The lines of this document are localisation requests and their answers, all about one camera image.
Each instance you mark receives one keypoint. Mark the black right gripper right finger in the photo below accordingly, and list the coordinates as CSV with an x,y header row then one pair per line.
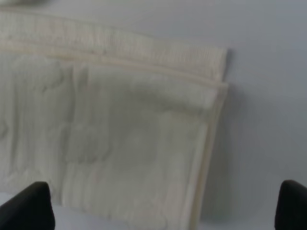
x,y
291,211

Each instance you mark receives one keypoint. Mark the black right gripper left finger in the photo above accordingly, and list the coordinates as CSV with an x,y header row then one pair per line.
x,y
30,209

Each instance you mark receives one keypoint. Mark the cream white towel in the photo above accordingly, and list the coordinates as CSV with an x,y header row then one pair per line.
x,y
120,125

